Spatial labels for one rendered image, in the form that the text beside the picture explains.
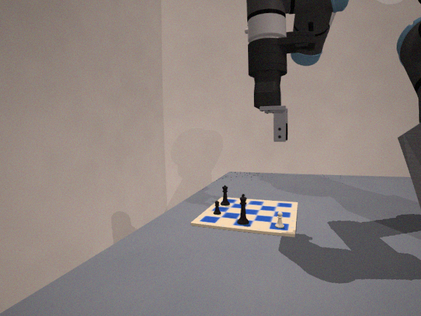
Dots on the white pawn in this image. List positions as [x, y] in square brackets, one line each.
[279, 224]

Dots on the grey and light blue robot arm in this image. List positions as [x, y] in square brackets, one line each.
[321, 13]

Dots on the blue and cream chessboard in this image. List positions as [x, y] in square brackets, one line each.
[261, 214]

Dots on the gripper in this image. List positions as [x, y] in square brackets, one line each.
[268, 46]

